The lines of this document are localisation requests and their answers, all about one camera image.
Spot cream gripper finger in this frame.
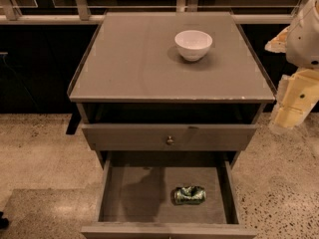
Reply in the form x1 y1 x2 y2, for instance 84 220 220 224
269 68 319 130
264 27 289 53

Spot crushed green can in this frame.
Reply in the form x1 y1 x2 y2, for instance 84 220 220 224
173 186 206 205

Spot round brass drawer knob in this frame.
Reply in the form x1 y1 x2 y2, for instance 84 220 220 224
166 135 174 145

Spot grey wooden drawer cabinet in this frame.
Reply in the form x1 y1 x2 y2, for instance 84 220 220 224
67 11 278 171

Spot closed top grey drawer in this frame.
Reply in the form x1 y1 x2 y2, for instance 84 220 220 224
82 123 256 151

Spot open middle grey drawer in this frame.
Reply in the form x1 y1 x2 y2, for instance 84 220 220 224
82 161 256 239

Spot white ceramic bowl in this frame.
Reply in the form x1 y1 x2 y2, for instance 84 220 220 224
174 30 212 62

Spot black object at floor edge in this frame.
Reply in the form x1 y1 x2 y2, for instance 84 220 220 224
0 212 9 229

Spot metal window railing frame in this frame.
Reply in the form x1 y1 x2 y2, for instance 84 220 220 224
0 0 308 24

